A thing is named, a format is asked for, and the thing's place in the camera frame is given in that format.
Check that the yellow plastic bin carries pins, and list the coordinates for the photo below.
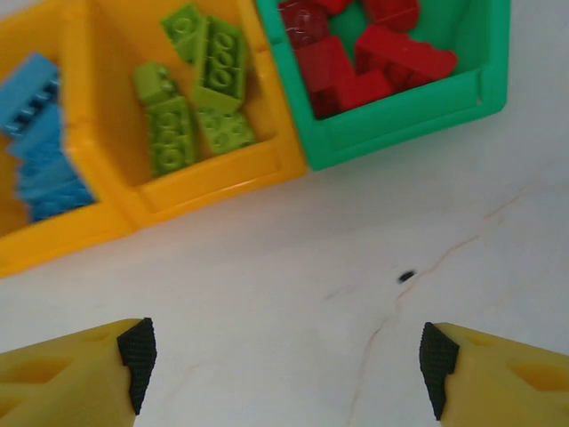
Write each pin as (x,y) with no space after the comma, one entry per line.
(53,240)
(213,178)

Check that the green plastic bin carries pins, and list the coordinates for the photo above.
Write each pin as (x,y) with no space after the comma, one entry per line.
(400,129)

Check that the small red lego brick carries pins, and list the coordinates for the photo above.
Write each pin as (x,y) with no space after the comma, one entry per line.
(306,24)
(391,13)

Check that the long lime lego brick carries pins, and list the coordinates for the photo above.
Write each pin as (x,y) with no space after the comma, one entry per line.
(171,138)
(220,66)

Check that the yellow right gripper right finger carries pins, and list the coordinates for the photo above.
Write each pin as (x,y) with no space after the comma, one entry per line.
(502,387)

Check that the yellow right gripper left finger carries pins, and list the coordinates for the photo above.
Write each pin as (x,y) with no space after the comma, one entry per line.
(66,382)

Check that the long red lego brick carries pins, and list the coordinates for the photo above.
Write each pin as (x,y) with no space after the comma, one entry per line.
(400,49)

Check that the red L-shaped lego brick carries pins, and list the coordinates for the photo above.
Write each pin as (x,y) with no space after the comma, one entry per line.
(329,66)

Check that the small lime lego brick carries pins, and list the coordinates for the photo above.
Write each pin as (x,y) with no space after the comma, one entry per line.
(184,29)
(153,82)

